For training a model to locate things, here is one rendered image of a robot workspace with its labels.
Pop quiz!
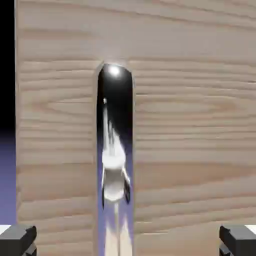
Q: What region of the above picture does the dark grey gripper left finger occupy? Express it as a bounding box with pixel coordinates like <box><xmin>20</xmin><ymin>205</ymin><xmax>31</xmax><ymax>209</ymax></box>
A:
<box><xmin>0</xmin><ymin>224</ymin><xmax>38</xmax><ymax>256</ymax></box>

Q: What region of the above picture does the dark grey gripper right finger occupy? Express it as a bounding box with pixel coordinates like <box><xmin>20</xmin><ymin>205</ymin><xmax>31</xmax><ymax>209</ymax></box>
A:
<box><xmin>219</xmin><ymin>224</ymin><xmax>256</xmax><ymax>256</ymax></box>

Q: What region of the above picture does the light wood cabinet door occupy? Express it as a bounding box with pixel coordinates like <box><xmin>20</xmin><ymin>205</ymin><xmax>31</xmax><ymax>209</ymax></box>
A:
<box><xmin>14</xmin><ymin>0</ymin><xmax>256</xmax><ymax>256</ymax></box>

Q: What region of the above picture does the shiny curved metal handle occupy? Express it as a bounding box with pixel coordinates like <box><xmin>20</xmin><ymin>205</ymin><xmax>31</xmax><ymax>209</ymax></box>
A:
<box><xmin>96</xmin><ymin>63</ymin><xmax>134</xmax><ymax>256</ymax></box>

